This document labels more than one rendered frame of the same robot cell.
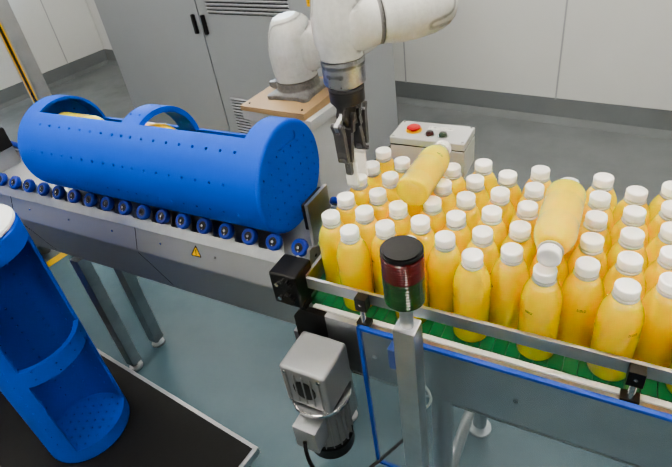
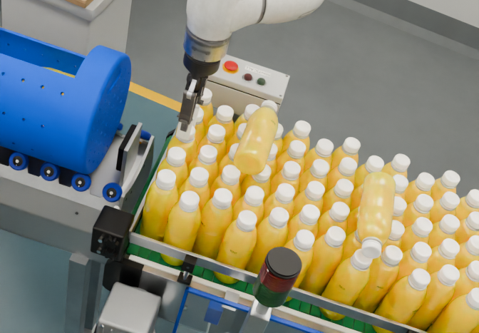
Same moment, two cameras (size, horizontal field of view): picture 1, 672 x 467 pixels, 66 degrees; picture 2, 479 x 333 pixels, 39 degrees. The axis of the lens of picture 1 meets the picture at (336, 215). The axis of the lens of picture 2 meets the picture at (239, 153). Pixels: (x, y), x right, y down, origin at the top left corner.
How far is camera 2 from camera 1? 0.59 m
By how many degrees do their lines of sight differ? 26
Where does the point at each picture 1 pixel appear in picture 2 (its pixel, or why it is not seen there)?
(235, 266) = (23, 198)
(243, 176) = (72, 123)
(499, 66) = not seen: outside the picture
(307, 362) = (127, 317)
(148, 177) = not seen: outside the picture
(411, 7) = (290, 2)
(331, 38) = (212, 21)
